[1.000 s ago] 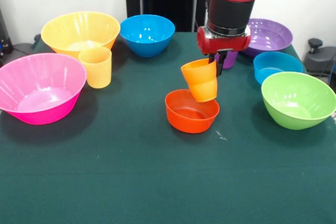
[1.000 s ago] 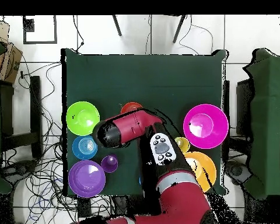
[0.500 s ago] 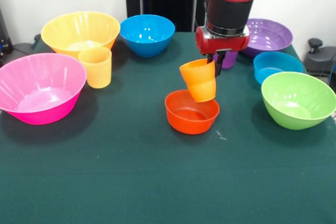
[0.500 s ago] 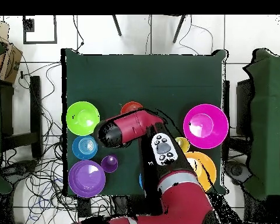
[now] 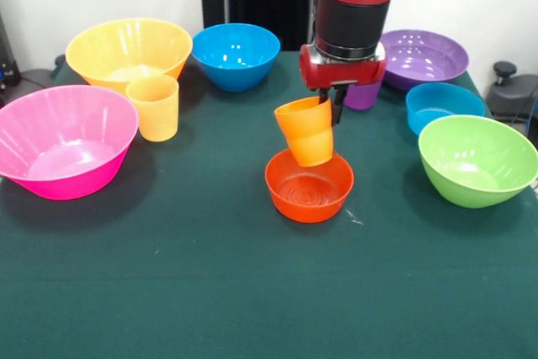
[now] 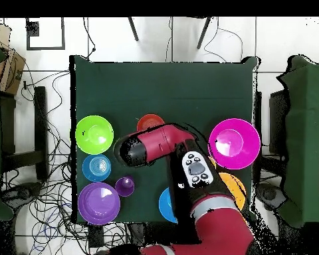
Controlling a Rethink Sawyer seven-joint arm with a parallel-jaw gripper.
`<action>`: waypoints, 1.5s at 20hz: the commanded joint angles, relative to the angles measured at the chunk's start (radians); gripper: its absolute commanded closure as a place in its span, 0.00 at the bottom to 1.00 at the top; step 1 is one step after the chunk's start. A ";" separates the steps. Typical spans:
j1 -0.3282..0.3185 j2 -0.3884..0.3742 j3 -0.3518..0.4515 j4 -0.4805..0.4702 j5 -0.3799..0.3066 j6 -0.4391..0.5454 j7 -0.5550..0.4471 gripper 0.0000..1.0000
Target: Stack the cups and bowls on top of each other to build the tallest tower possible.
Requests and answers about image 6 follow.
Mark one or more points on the cardboard box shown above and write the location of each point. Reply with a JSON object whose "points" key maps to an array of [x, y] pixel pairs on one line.
{"points": [[12, 71]]}

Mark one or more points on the dark grey round base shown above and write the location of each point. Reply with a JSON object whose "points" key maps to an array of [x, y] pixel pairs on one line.
{"points": [[22, 192], [269, 195]]}

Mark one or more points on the black box stand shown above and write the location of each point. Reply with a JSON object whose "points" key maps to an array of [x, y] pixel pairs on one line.
{"points": [[277, 119]]}

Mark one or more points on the pink bowl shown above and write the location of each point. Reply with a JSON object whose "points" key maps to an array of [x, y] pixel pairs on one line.
{"points": [[234, 143]]}

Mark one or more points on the purple cup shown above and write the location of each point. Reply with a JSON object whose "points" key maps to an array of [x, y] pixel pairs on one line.
{"points": [[125, 186]]}

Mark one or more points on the small red-orange bowl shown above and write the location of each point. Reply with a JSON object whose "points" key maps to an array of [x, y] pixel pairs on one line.
{"points": [[148, 122]]}

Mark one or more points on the dark green table cloth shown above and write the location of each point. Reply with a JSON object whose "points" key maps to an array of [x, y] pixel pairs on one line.
{"points": [[162, 87]]}

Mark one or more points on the shallow blue bowl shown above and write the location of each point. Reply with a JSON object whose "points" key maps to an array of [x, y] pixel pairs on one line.
{"points": [[96, 168]]}

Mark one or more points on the lime green bowl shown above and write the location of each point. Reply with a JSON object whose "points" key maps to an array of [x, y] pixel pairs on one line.
{"points": [[94, 135]]}

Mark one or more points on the purple bowl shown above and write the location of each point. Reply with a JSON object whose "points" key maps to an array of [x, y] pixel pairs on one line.
{"points": [[98, 203]]}

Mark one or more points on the deep blue bowl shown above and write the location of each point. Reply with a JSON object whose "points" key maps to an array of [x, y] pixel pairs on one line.
{"points": [[165, 204]]}

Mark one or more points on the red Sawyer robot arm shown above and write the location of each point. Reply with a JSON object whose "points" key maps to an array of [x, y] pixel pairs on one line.
{"points": [[159, 143]]}

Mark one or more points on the large yellow-orange bowl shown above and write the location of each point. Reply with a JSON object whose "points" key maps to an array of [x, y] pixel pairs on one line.
{"points": [[238, 188]]}

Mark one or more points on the black power box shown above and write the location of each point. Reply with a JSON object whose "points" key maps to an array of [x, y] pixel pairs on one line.
{"points": [[95, 236]]}

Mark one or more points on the black tripod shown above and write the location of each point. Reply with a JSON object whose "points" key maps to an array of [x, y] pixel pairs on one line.
{"points": [[133, 30]]}

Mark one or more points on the black square frame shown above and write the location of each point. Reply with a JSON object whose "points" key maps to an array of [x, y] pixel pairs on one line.
{"points": [[45, 48]]}

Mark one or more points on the black bench stand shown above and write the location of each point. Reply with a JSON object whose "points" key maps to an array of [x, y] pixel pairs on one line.
{"points": [[40, 119]]}

